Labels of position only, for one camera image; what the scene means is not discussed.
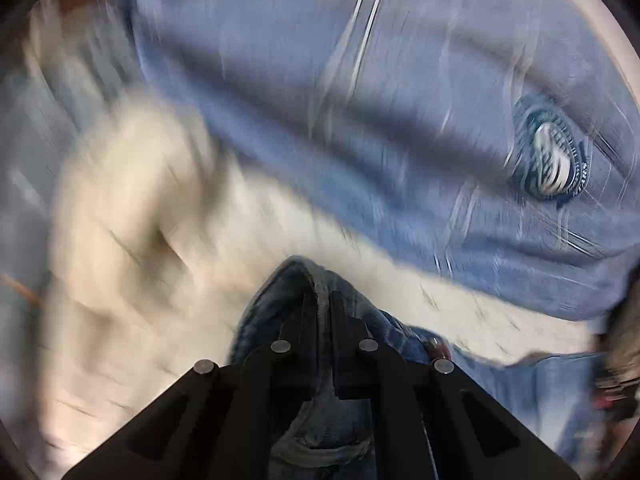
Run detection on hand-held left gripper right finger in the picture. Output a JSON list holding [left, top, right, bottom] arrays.
[[329, 292, 582, 480]]

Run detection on cream leaf-print blanket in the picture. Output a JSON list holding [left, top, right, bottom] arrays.
[[25, 5, 601, 480]]

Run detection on blue denim pants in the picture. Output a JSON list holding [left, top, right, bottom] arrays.
[[230, 255, 617, 480]]

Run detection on small red object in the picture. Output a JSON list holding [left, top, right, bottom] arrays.
[[590, 382, 626, 416]]

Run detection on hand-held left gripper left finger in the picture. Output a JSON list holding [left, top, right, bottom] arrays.
[[64, 291, 322, 480]]

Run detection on grey-blue star-print cloth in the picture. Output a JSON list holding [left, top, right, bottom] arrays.
[[0, 60, 88, 321]]

